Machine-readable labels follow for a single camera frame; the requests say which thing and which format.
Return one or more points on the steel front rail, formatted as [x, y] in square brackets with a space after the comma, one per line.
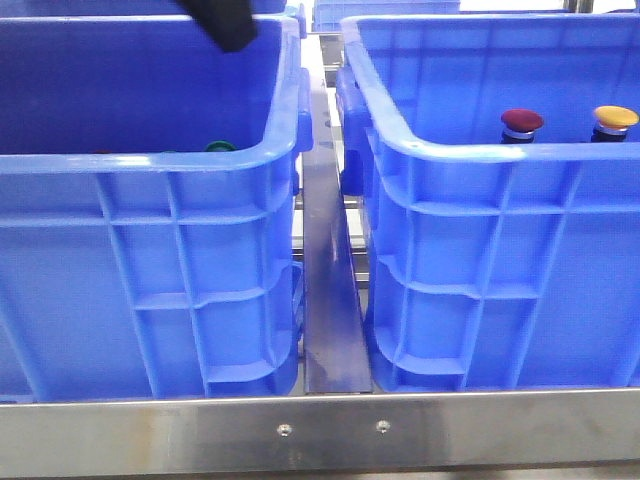
[330, 433]

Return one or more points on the right rail screw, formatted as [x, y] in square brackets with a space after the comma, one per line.
[383, 426]

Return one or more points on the steel divider bar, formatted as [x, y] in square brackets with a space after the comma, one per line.
[335, 353]

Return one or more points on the blue plastic bin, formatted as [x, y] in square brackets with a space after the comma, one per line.
[496, 266]
[159, 271]

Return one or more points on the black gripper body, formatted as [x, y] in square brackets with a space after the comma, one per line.
[229, 23]

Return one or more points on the red mushroom push button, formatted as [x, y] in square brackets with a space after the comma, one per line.
[520, 126]

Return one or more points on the right blue plastic bin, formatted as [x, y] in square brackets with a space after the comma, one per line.
[496, 266]

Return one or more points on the rear left blue bin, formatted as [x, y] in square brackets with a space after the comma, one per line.
[23, 9]

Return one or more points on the left blue plastic bin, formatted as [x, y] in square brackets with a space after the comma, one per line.
[159, 271]

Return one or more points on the yellow mushroom push button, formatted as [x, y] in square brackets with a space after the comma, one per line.
[612, 123]

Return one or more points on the rear right blue bin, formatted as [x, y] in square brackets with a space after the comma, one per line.
[327, 15]

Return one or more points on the left rail screw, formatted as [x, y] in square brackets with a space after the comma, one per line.
[284, 430]

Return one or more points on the green push button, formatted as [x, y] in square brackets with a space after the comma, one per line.
[220, 146]

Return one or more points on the rail screw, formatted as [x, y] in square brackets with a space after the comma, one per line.
[383, 426]
[284, 430]

